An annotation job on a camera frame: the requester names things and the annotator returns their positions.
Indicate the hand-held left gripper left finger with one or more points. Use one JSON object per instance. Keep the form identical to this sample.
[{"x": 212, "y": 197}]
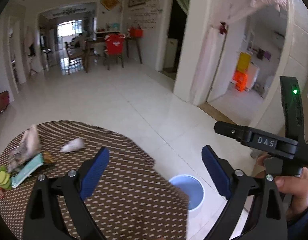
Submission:
[{"x": 95, "y": 175}]

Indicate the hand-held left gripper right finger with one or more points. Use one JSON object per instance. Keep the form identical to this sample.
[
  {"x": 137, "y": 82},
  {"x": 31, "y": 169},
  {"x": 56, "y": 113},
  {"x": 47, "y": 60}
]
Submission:
[{"x": 216, "y": 172}]

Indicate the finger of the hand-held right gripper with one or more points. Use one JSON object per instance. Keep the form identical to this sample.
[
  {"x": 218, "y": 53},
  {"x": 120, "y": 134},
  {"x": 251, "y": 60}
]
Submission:
[{"x": 231, "y": 130}]

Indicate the blue round trash bin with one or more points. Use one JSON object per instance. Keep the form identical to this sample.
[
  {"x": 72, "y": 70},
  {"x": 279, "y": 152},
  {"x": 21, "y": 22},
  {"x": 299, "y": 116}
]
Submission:
[{"x": 191, "y": 195}]

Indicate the white paper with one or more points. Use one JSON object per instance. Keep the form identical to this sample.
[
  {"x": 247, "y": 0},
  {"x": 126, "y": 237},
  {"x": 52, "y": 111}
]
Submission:
[{"x": 72, "y": 145}]

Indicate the teal packet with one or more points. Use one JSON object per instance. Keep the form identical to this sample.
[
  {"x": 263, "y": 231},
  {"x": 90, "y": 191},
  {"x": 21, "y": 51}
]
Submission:
[{"x": 26, "y": 171}]

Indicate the grey printed paper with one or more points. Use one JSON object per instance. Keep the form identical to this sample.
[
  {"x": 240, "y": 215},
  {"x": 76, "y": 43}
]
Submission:
[{"x": 28, "y": 147}]

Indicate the green plush toy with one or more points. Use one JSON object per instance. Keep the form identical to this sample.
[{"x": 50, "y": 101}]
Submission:
[{"x": 3, "y": 180}]

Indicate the person's right forearm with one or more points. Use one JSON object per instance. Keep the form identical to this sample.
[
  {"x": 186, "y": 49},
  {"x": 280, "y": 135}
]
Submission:
[{"x": 303, "y": 217}]

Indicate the person's right hand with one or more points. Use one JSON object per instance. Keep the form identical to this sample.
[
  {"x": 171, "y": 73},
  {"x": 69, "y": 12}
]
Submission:
[{"x": 299, "y": 192}]

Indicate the round table with dotted cloth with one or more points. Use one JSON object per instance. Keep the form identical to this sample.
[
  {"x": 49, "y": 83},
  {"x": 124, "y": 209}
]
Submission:
[{"x": 131, "y": 192}]

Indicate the orange plastic crate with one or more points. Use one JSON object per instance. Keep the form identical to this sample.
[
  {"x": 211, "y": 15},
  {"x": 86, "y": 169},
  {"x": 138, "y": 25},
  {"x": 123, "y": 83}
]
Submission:
[{"x": 240, "y": 81}]

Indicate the yellow box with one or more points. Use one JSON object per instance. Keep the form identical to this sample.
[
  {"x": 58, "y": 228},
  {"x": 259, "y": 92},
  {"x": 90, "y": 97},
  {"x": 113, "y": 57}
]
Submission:
[{"x": 243, "y": 61}]

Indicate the white door curtain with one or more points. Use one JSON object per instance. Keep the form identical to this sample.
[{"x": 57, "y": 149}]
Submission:
[{"x": 208, "y": 62}]

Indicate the white appliance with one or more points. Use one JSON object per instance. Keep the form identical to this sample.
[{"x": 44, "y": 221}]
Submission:
[{"x": 171, "y": 52}]

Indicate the red curtain ornament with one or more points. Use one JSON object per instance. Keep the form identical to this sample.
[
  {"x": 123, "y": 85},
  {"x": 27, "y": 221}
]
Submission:
[{"x": 222, "y": 27}]

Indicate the wooden dining chair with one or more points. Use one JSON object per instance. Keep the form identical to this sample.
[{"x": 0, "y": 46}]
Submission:
[
  {"x": 116, "y": 57},
  {"x": 74, "y": 55}
]

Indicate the brown bench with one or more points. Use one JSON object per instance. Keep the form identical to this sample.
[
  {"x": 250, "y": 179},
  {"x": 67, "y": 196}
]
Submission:
[{"x": 0, "y": 102}]

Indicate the red shirt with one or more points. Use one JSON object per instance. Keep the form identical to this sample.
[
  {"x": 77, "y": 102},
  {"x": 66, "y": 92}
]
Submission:
[{"x": 114, "y": 44}]

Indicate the wooden dining table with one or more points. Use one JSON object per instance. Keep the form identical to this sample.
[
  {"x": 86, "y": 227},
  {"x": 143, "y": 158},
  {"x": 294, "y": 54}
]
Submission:
[{"x": 94, "y": 42}]

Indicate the red bag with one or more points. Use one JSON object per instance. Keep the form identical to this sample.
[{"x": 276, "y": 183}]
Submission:
[{"x": 136, "y": 32}]

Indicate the grey armchair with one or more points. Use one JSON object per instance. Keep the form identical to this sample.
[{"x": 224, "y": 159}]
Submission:
[{"x": 79, "y": 38}]

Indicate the tripod stand with clothes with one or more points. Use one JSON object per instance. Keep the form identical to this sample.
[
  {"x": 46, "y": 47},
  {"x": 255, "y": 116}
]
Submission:
[{"x": 31, "y": 52}]

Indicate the white sideboard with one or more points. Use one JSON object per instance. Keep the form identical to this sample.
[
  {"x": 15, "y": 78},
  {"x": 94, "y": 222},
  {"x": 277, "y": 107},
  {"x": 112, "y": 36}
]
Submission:
[{"x": 106, "y": 32}]

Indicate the small distant chandelier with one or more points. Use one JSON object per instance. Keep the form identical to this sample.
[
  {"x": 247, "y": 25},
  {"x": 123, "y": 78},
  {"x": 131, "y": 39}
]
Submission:
[{"x": 69, "y": 11}]

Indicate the group of wall certificates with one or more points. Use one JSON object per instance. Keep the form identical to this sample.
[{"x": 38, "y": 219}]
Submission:
[{"x": 146, "y": 13}]

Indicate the gold diamond wall decoration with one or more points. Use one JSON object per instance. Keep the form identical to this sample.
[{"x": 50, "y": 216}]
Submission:
[{"x": 109, "y": 2}]

